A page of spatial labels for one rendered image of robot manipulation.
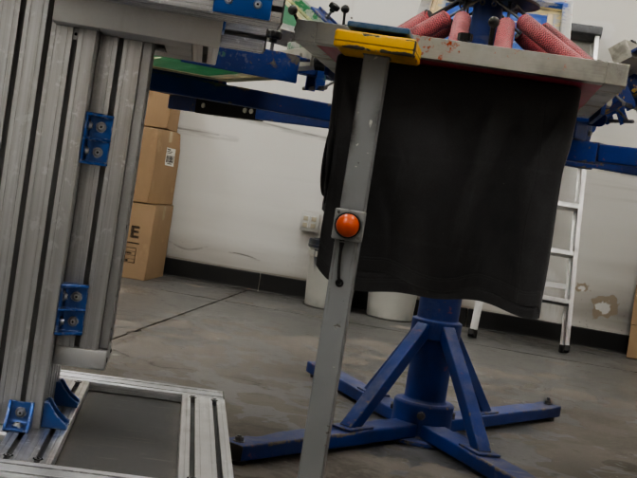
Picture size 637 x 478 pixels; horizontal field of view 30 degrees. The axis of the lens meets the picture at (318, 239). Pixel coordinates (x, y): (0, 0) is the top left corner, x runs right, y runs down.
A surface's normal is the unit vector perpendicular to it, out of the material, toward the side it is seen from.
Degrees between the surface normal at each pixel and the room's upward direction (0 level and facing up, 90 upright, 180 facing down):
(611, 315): 90
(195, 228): 90
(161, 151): 90
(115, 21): 90
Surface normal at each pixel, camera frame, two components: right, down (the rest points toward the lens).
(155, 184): 0.96, 0.18
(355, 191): -0.14, 0.03
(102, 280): 0.11, 0.07
